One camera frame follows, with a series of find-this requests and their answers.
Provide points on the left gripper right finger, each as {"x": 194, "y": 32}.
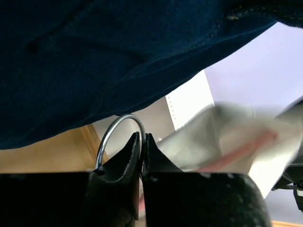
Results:
{"x": 174, "y": 198}

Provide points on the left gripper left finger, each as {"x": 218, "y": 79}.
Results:
{"x": 104, "y": 197}

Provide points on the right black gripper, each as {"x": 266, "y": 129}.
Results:
{"x": 292, "y": 177}

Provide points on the pink hanger with metal hook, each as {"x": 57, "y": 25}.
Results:
{"x": 202, "y": 168}

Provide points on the white pleated skirt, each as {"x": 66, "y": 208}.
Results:
{"x": 226, "y": 138}

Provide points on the wooden clothes rack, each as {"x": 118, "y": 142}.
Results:
{"x": 59, "y": 153}

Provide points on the dark blue denim garment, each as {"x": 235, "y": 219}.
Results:
{"x": 68, "y": 63}

